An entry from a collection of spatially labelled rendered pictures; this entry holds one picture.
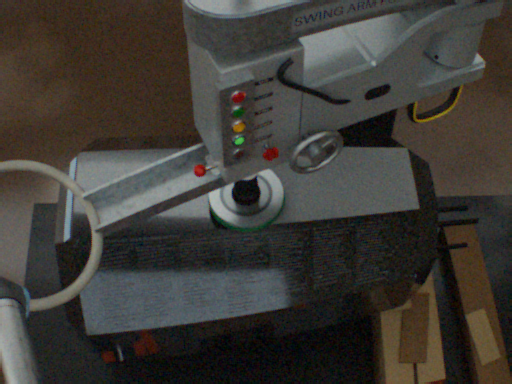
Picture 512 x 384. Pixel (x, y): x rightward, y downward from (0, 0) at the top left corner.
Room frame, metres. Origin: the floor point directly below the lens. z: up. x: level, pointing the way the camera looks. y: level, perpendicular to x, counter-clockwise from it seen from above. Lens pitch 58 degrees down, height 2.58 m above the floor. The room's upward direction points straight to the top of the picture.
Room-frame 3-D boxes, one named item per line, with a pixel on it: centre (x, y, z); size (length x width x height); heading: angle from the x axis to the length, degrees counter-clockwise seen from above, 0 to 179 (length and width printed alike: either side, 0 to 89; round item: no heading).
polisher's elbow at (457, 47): (1.37, -0.57, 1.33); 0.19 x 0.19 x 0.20
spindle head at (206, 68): (1.13, -0.04, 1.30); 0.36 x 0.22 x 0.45; 115
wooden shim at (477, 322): (0.85, -0.94, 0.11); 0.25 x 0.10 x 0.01; 15
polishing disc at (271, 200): (1.09, 0.03, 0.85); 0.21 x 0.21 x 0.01
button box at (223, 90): (0.96, 0.04, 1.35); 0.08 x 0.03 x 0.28; 115
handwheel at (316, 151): (1.04, -0.13, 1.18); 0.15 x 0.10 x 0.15; 115
